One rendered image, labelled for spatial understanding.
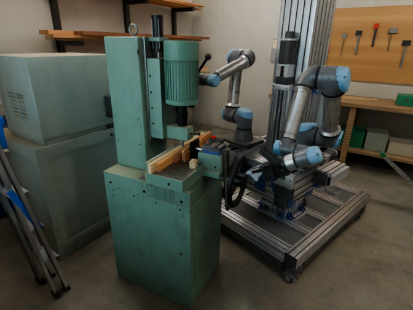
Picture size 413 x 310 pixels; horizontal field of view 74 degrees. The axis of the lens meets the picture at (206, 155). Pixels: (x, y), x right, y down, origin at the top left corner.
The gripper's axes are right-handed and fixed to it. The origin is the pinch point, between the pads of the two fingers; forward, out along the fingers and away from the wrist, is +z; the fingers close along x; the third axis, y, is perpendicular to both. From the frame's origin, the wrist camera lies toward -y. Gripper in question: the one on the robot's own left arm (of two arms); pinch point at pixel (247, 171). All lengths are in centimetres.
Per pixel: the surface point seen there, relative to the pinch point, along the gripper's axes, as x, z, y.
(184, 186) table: -21.5, 22.2, -8.8
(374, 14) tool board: 318, -96, -53
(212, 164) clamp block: -0.5, 15.9, -9.5
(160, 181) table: -23.5, 32.9, -15.2
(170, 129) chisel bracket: 2.2, 32.3, -35.6
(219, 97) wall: 348, 159, -52
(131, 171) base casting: -9, 63, -24
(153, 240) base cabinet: -17, 65, 17
